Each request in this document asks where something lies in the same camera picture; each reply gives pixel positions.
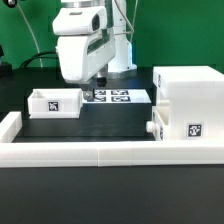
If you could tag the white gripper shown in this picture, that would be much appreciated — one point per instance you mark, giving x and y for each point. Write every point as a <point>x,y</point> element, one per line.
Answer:
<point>81,57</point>

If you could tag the white front drawer tray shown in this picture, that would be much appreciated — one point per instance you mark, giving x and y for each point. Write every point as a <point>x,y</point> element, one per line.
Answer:
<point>156,125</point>

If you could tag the white drawer tray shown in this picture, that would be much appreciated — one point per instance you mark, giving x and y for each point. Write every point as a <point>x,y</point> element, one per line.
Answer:
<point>156,125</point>
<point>55,103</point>

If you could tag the white drawer cabinet box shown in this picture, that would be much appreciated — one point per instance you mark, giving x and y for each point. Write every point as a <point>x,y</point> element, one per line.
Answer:
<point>190,100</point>

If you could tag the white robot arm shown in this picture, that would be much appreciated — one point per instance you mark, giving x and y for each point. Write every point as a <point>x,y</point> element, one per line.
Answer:
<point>85,17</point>

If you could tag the white rear drawer tray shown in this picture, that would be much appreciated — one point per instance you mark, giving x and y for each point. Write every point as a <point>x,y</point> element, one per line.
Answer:
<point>55,103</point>

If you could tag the white marker tag sheet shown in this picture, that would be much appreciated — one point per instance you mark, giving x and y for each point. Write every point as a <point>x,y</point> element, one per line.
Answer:
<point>116,96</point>

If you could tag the black device at left edge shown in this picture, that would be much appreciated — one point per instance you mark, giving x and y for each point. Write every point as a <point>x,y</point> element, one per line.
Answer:
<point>5,68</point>

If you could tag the white U-shaped fence wall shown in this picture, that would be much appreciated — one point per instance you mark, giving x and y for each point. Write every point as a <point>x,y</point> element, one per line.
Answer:
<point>102,154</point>

